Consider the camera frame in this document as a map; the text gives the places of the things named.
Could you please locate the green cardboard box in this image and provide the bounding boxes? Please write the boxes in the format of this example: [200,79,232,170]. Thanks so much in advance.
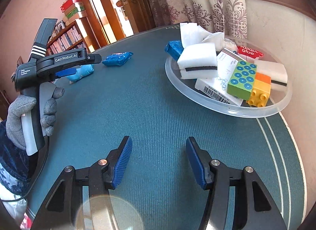
[65,8,87,20]

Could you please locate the person's left forearm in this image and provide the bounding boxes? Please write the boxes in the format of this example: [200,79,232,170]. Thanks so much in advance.
[0,120,37,196]

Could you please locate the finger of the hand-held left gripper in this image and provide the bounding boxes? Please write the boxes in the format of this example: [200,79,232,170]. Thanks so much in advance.
[55,68,77,78]
[86,54,102,64]

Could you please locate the clear plastic bowl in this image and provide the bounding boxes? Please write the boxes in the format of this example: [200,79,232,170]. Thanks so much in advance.
[165,35,292,118]

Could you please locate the white medicine box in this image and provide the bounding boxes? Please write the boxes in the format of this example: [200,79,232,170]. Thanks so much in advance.
[195,48,245,107]

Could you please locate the yellow and orange toy brick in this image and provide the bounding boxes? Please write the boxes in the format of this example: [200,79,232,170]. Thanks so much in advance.
[245,72,272,108]

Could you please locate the rows of books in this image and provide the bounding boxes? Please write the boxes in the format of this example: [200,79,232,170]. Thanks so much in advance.
[48,26,84,55]

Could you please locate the white plastic bag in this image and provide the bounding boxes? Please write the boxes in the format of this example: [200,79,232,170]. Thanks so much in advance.
[180,22,237,50]

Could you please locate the white sponge with black layer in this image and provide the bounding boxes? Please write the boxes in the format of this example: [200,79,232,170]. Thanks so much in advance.
[254,60,289,87]
[177,43,218,80]

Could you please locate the patterned curtain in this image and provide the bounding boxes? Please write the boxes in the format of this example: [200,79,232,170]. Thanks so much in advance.
[141,0,247,40]

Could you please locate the tan cardboard box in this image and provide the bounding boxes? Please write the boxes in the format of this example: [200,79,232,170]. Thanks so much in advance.
[63,12,88,23]

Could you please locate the blue cloth roll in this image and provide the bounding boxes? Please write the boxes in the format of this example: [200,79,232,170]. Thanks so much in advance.
[67,64,95,83]

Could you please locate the black cable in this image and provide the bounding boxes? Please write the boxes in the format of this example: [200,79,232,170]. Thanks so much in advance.
[0,135,50,202]

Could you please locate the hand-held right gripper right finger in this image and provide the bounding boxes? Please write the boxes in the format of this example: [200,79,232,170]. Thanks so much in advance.
[186,136,288,230]

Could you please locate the red label white packet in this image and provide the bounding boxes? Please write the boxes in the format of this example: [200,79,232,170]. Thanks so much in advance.
[237,45,264,60]

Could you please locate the blue wipes packet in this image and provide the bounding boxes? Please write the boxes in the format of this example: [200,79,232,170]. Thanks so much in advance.
[102,51,134,67]
[165,40,184,60]

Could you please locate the green block with blue dots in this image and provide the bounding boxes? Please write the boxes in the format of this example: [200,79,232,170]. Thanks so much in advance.
[227,60,258,100]

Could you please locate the wooden door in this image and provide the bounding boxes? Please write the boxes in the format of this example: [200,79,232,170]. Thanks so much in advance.
[71,0,158,47]

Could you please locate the person's left hand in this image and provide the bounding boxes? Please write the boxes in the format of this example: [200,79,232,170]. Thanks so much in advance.
[5,87,65,150]

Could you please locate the wooden bookshelf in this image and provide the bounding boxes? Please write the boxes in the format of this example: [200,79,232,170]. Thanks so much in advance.
[46,17,96,56]

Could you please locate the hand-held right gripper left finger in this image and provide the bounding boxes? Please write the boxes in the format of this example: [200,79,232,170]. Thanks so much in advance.
[32,136,133,230]

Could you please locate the red cardboard box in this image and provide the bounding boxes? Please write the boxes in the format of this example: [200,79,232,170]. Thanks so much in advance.
[60,0,82,12]

